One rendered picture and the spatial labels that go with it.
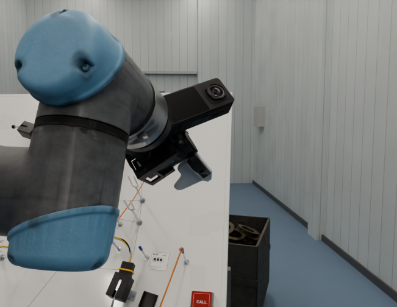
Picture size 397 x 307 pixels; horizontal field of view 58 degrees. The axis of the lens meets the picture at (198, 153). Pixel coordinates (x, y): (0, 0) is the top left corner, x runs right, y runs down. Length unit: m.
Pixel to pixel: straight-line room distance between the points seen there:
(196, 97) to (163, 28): 9.24
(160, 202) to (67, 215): 0.84
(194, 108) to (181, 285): 0.63
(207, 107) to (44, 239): 0.26
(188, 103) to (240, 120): 8.36
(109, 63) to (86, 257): 0.14
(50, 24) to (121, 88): 0.07
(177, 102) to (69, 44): 0.20
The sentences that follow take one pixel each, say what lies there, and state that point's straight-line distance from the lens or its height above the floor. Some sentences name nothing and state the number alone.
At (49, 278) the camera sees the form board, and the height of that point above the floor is 1.12.
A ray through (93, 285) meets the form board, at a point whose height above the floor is 1.11.
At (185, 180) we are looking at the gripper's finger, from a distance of 0.53.
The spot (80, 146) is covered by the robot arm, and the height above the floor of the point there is 1.53.
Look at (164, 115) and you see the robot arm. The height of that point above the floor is 1.55.
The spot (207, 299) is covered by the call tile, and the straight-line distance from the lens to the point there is 0.94.
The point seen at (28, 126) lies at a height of 1.53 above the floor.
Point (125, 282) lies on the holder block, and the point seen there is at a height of 1.16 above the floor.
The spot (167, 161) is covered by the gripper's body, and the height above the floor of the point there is 1.50.
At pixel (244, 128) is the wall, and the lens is 8.82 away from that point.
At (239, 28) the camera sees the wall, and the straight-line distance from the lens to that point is 9.06.
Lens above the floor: 1.55
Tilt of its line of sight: 5 degrees down
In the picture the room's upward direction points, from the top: straight up
